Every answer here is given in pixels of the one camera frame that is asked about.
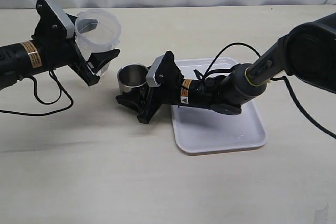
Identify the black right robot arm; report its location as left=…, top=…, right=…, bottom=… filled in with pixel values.
left=116, top=14, right=335, bottom=124

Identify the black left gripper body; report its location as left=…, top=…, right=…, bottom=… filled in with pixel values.
left=39, top=39, right=100, bottom=87

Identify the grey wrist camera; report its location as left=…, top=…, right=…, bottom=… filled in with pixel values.
left=33, top=0, right=77, bottom=40
left=145, top=50, right=184, bottom=88

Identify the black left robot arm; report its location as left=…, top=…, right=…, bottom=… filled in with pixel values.
left=1, top=20, right=120, bottom=90

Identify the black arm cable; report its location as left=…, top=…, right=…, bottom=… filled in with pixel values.
left=0, top=69, right=74, bottom=116
left=193, top=42, right=336, bottom=140

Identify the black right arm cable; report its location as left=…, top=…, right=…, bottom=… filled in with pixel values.
left=193, top=42, right=336, bottom=140

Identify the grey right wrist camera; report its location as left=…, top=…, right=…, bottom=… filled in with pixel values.
left=145, top=50, right=184, bottom=88

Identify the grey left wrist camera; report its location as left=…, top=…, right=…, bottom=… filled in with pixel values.
left=33, top=0, right=77, bottom=40

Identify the white plastic tray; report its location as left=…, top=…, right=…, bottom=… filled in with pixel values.
left=170, top=56, right=267, bottom=156

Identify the stainless steel cup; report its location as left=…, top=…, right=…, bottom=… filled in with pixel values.
left=117, top=63, right=149, bottom=94

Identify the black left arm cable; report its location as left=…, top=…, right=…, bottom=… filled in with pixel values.
left=0, top=69, right=74, bottom=116

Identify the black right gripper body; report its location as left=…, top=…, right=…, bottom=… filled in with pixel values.
left=137, top=76, right=184, bottom=124

